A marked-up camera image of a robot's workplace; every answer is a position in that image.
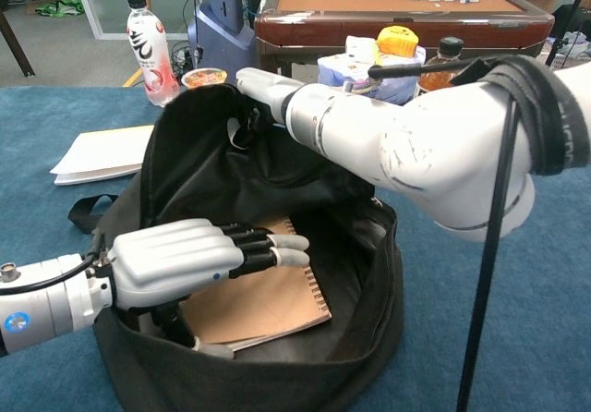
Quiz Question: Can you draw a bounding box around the pink drink bottle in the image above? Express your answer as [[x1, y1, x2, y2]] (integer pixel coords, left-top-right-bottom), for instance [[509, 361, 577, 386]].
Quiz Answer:
[[126, 0, 181, 109]]

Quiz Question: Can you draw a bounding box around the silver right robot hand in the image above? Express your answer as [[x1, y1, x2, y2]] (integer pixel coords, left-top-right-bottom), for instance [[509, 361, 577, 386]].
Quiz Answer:
[[235, 67, 304, 125]]

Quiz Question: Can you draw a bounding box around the white framed glass partition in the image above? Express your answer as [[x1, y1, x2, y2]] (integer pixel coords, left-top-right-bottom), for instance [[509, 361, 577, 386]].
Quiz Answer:
[[68, 0, 196, 42]]

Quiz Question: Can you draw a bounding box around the white blue tissue pack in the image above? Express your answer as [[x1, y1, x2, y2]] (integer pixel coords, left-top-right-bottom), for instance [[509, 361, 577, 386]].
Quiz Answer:
[[316, 44, 427, 107]]

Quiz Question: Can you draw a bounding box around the yellow tape measure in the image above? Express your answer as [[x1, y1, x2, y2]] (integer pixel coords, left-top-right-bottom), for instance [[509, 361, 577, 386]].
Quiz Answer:
[[376, 25, 420, 60]]

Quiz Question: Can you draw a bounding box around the amber tea bottle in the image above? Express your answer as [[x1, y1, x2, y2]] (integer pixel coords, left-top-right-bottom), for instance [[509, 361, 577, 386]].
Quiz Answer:
[[417, 36, 465, 93]]

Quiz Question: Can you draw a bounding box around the green cloth heap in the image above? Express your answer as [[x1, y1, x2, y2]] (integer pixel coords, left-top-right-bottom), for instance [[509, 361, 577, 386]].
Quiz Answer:
[[34, 0, 87, 18]]

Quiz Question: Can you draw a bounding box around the floor cable bundle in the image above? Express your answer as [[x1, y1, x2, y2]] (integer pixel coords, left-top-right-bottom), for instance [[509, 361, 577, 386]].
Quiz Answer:
[[169, 40, 195, 71]]

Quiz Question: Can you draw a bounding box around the blue table cloth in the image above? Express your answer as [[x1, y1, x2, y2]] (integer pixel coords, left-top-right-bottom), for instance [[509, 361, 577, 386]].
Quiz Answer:
[[0, 85, 591, 412]]

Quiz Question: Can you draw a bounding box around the dark table leg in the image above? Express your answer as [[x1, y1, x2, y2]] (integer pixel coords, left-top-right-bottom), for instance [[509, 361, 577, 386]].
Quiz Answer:
[[0, 7, 36, 79]]

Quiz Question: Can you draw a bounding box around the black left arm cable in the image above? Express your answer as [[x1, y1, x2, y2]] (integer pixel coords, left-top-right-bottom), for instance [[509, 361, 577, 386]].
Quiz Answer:
[[0, 250, 102, 297]]

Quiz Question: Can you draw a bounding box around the black tripod stand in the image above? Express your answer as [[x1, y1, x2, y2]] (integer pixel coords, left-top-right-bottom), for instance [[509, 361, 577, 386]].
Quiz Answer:
[[544, 0, 591, 67]]

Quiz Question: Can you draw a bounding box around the brown mahjong table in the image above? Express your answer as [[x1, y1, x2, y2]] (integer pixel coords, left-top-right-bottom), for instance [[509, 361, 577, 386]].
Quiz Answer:
[[253, 0, 555, 87]]

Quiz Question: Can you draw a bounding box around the white notepad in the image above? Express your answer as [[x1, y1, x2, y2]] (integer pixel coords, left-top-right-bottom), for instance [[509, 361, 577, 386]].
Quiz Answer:
[[49, 124, 156, 187]]

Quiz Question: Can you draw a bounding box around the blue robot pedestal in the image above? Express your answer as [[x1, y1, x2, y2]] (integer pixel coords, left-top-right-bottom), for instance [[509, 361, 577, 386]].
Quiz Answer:
[[187, 0, 259, 88]]

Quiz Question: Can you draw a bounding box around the orange jelly cup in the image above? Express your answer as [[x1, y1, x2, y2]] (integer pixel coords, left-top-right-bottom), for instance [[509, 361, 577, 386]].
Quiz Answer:
[[180, 67, 229, 91]]

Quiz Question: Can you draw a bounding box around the white plastic basket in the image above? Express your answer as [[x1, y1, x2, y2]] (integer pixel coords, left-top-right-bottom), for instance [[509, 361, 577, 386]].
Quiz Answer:
[[551, 30, 591, 69]]

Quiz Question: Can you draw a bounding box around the black velcro strap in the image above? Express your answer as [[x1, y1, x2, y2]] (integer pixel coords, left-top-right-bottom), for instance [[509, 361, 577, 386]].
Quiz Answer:
[[450, 55, 591, 176]]

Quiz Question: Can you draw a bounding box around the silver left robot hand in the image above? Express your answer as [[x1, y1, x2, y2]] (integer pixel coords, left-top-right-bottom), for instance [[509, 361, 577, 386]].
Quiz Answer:
[[108, 218, 311, 360]]

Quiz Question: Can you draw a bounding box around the black fabric backpack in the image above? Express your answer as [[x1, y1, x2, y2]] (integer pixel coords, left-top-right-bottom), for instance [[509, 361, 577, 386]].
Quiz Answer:
[[67, 82, 405, 412]]

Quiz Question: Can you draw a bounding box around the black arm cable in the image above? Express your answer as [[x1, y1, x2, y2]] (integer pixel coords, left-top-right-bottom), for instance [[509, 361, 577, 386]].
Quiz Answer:
[[0, 250, 102, 297], [368, 58, 523, 412]]

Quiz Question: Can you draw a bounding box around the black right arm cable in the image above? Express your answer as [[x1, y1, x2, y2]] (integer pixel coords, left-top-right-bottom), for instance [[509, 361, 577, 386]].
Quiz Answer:
[[368, 58, 523, 412]]

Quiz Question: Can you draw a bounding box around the small white tissue packet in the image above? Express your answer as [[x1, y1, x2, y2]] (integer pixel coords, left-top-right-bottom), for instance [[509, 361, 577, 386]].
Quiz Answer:
[[344, 34, 380, 65]]

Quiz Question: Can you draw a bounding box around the brown spiral notebook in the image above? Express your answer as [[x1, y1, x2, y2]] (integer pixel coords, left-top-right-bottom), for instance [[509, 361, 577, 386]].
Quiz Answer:
[[179, 215, 333, 353]]

